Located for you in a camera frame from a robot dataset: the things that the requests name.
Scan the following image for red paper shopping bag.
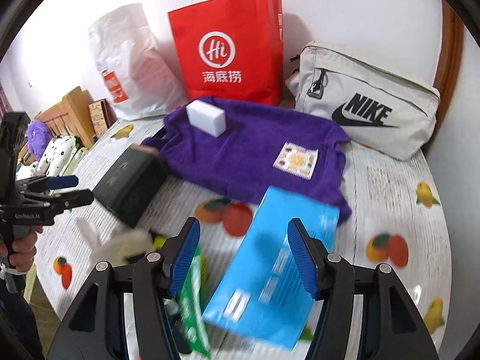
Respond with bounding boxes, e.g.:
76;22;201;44
168;0;284;106

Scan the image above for small orange patterned sachet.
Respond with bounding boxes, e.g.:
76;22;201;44
272;142;319;180

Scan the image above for beige Nike waist bag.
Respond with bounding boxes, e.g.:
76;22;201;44
286;41;440;161

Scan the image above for white plastic shopping bag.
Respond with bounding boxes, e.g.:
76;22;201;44
89;3;187;120

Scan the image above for yellow Adidas mini bag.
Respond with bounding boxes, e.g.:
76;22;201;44
152;235;167;250

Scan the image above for dark green box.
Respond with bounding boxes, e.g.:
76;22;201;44
94;144;168;228

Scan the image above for purple plush toy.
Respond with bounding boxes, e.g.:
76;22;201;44
26;120;52;161

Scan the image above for person's dark sleeved forearm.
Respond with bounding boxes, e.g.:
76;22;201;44
1;280;45;359

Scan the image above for fruit patterned tablecloth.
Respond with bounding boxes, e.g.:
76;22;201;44
34;97;453;360

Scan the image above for person's left hand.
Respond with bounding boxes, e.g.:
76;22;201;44
9;226;43;272

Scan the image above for purple towel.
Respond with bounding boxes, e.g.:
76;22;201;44
143;96;352;222

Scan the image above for brown patterned box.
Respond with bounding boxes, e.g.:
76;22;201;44
89;99;116;138

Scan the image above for blue tissue pack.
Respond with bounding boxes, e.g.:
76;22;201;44
202;187;339;350

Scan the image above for white sponge block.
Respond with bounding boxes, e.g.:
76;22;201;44
186;99;226;137

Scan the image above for green snack packet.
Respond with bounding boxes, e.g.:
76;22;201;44
177;245;211;359

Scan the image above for brown wooden door frame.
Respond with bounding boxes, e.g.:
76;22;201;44
431;0;464;140

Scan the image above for white cotton gloves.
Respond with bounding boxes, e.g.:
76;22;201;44
76;218;153;268

